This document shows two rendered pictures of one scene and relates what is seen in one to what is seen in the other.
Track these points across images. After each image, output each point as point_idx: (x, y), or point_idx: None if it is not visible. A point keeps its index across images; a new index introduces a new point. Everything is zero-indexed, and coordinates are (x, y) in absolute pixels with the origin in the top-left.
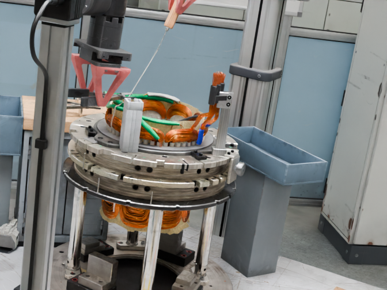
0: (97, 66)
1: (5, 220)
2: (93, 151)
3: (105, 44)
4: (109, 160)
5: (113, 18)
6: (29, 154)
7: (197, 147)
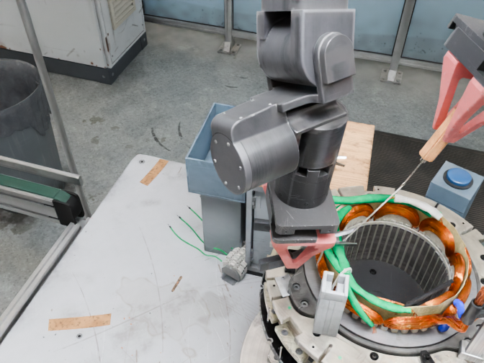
0: (275, 243)
1: (237, 245)
2: (277, 315)
3: (295, 202)
4: (297, 330)
5: (309, 172)
6: (254, 204)
7: (437, 338)
